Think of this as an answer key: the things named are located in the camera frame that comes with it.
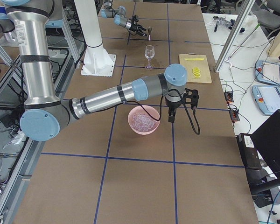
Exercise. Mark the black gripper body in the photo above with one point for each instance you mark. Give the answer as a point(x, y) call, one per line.
point(134, 25)
point(172, 105)

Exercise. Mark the steel jigger measuring cup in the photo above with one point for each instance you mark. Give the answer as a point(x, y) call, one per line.
point(149, 30)

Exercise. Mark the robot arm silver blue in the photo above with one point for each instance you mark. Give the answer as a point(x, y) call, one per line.
point(45, 113)
point(120, 19)

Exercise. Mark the clear wine glass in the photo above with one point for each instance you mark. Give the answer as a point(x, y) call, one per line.
point(149, 55)

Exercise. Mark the pile of clear ice cubes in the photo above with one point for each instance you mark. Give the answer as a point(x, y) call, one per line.
point(143, 122)

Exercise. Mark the pink bowl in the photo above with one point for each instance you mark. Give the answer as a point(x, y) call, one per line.
point(153, 113)

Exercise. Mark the bamboo cutting board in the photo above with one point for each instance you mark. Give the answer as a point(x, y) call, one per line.
point(203, 66)

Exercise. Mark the yellow plastic knife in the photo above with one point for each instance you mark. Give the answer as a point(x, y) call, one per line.
point(194, 59)

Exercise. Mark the black box device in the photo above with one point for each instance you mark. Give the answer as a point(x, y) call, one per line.
point(248, 152)

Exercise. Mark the teach pendant near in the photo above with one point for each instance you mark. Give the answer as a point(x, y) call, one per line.
point(267, 98)

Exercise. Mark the teach pendant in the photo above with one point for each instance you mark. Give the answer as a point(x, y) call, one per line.
point(267, 98)
point(267, 72)

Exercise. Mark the teach pendant far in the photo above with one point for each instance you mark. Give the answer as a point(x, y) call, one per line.
point(267, 72)

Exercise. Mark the black laptop computer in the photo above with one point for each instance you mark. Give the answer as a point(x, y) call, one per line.
point(266, 140)

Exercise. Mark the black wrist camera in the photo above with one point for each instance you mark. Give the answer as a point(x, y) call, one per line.
point(191, 98)

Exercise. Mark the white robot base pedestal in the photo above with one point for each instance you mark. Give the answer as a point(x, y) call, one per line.
point(97, 61)

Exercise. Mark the aluminium frame post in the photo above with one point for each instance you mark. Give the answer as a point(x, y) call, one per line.
point(247, 5)

